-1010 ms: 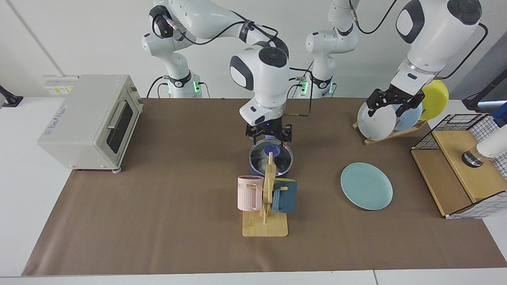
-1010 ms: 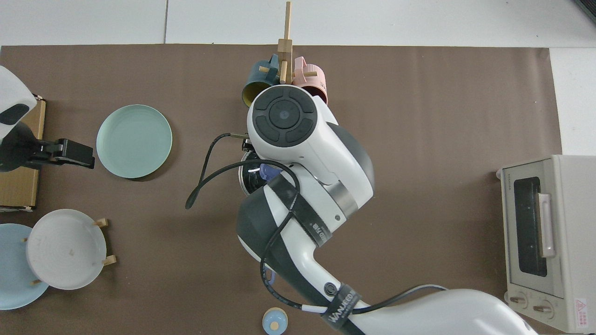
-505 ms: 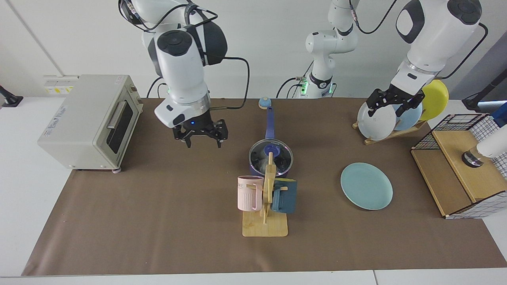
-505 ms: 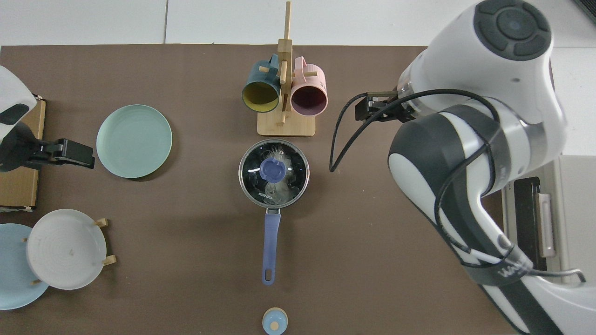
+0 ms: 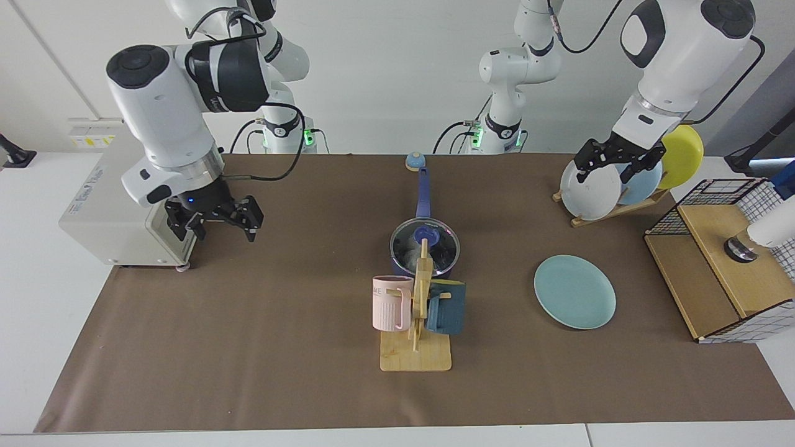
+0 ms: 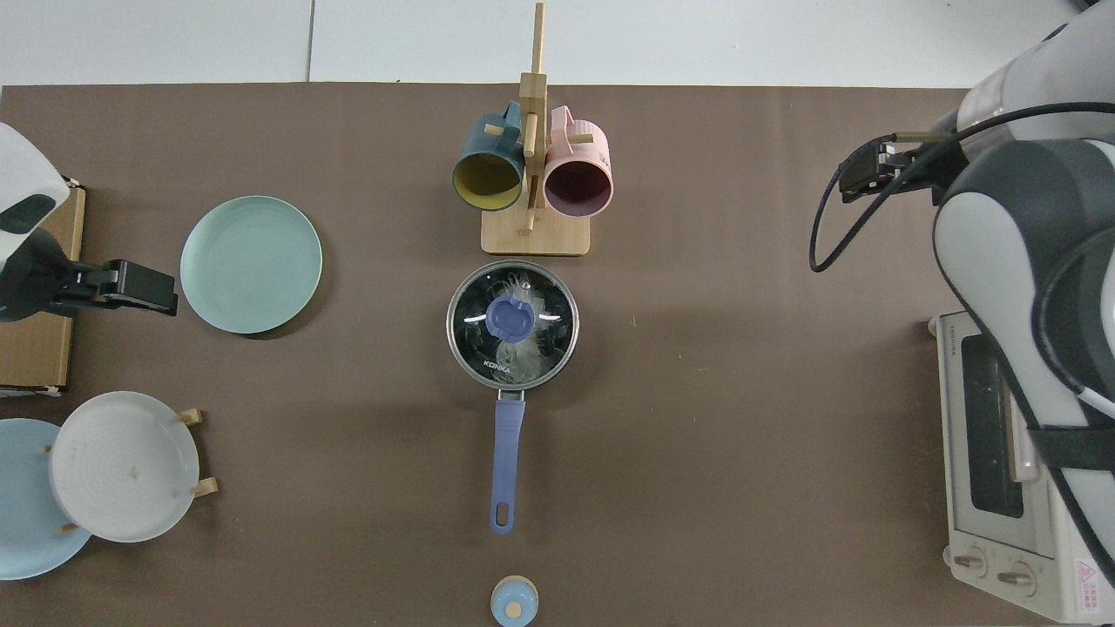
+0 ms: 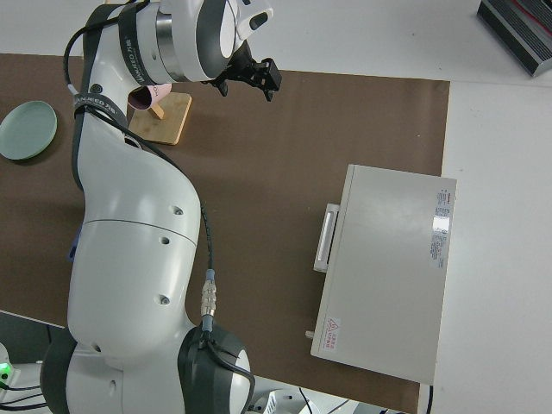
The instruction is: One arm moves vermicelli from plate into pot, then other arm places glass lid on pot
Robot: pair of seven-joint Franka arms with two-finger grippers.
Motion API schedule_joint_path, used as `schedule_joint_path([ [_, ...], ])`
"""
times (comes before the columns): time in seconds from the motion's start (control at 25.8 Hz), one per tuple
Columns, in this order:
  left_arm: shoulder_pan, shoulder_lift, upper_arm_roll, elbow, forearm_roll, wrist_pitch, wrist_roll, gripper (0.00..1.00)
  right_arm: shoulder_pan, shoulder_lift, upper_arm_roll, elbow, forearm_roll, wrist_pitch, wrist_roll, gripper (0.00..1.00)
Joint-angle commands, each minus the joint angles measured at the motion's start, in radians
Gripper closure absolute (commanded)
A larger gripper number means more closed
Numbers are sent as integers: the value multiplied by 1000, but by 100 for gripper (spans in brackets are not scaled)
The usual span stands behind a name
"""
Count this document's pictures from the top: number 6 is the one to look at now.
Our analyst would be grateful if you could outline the glass lid with blue knob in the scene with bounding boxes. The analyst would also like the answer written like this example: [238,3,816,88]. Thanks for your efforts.
[447,261,579,388]

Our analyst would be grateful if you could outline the white vermicelli bundle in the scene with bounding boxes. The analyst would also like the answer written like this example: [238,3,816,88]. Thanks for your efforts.
[495,273,560,384]

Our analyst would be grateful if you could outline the teal green plate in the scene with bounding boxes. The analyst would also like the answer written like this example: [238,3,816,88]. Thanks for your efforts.
[180,195,323,335]

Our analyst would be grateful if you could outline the white plate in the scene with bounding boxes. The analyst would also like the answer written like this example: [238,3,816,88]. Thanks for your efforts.
[49,391,200,543]

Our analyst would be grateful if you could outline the wooden plate rack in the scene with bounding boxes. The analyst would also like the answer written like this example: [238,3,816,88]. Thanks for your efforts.
[39,408,219,534]

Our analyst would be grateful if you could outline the light blue plate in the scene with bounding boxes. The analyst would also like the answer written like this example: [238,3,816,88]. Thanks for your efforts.
[0,418,92,581]

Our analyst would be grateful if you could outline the brown table cloth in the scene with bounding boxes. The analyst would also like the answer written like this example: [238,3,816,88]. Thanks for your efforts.
[0,83,1115,627]

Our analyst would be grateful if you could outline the pink ribbed cup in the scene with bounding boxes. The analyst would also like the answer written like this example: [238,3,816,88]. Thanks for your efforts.
[544,106,614,217]

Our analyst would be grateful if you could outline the pale toaster oven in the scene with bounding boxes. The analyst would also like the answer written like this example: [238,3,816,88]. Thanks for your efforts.
[928,309,1115,624]

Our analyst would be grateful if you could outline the wooden cup stand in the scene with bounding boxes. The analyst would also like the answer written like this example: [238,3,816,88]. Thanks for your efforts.
[481,3,595,257]

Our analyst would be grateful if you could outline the dark teal cup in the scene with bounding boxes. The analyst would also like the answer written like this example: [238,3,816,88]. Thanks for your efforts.
[451,102,526,212]

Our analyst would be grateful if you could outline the small blue round thing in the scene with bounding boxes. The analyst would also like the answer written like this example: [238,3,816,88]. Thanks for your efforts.
[490,576,539,626]

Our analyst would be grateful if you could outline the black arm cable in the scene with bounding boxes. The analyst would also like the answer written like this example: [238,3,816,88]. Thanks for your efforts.
[808,102,1115,273]

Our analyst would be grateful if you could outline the wire basket with wooden floor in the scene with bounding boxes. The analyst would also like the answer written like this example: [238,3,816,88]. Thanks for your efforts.
[0,179,88,399]

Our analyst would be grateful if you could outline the black pot with blue handle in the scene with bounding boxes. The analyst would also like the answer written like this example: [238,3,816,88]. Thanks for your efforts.
[446,260,580,534]

